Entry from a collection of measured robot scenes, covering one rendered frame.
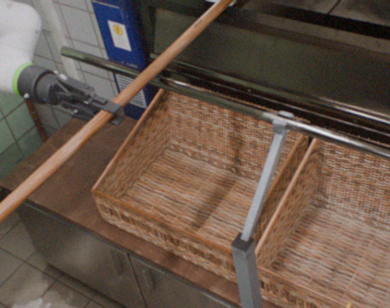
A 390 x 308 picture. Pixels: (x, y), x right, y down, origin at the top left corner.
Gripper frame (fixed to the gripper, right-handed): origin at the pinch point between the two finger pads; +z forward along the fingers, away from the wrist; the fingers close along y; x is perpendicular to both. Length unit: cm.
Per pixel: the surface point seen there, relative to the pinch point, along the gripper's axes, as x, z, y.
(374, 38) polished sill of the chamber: -55, 44, 2
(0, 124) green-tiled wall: -39, -121, 85
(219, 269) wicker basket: -6, 22, 59
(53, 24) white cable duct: -55, -81, 30
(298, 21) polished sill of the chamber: -55, 22, 2
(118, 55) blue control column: -53, -48, 33
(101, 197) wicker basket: -6, -22, 50
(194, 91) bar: -18.6, 12.1, 3.1
